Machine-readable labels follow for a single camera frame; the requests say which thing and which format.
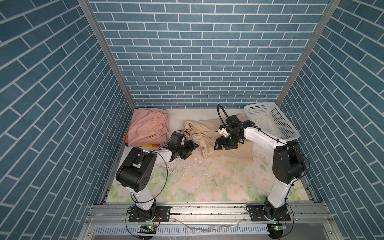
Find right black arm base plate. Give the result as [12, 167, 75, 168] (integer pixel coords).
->
[246, 205, 291, 222]

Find beige shorts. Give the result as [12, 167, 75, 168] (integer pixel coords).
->
[185, 118, 253, 163]

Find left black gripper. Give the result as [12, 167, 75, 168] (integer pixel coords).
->
[175, 139, 199, 159]

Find rainbow striped shorts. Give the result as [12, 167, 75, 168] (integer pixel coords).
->
[125, 134, 160, 148]

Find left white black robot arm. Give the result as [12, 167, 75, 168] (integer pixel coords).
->
[116, 131, 199, 222]

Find right green circuit board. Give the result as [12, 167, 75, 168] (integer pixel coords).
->
[267, 224, 285, 235]

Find green circuit board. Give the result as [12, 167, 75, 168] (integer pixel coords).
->
[267, 224, 285, 235]
[138, 226, 157, 236]

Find pink shorts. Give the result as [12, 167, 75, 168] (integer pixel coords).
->
[127, 108, 169, 147]

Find aluminium mounting rail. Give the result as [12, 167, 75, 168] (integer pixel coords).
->
[79, 202, 342, 240]

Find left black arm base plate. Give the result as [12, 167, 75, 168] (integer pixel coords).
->
[128, 206, 171, 223]

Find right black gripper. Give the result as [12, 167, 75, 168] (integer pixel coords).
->
[213, 133, 242, 149]

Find left green circuit board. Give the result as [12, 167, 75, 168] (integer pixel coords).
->
[138, 226, 157, 236]

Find white plastic laundry basket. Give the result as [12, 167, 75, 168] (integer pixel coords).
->
[244, 103, 300, 142]

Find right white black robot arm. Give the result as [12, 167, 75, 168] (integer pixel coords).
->
[214, 115, 307, 221]

